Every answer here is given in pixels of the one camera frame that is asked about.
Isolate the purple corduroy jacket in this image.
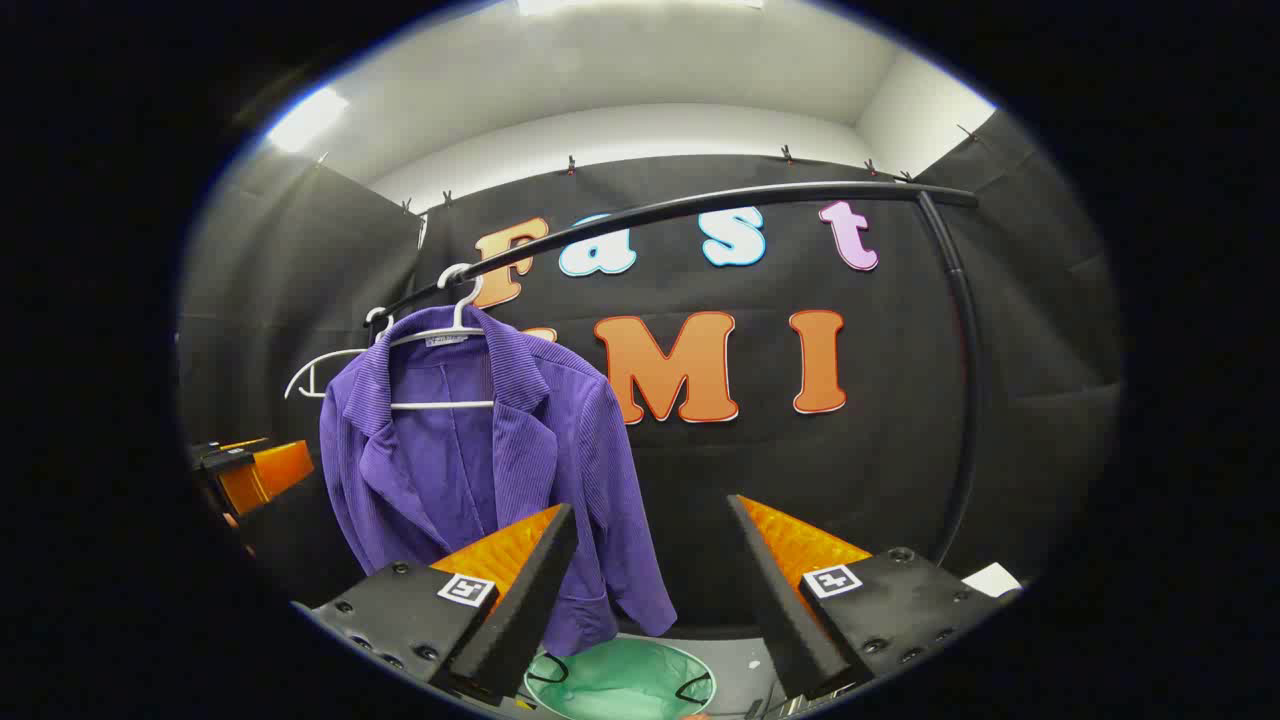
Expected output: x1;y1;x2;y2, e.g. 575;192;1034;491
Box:
319;304;679;658

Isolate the black backdrop cloth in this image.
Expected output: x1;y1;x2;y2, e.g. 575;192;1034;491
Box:
178;110;1127;641

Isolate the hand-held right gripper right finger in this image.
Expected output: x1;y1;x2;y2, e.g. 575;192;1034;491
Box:
726;494;1022;701

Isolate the ceiling light panel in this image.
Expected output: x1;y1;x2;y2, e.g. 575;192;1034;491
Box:
264;87;352;154

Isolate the white plastic hanger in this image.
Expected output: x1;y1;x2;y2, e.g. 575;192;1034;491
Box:
283;306;394;402
385;262;498;412

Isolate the white cabinet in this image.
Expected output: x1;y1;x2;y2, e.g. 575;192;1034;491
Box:
961;561;1024;600

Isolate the green laundry hamper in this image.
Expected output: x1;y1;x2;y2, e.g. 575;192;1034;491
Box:
523;636;718;720

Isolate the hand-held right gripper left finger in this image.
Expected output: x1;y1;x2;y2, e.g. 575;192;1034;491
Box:
300;503;580;703

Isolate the black clothes rack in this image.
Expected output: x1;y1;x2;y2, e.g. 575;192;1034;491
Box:
362;180;987;567

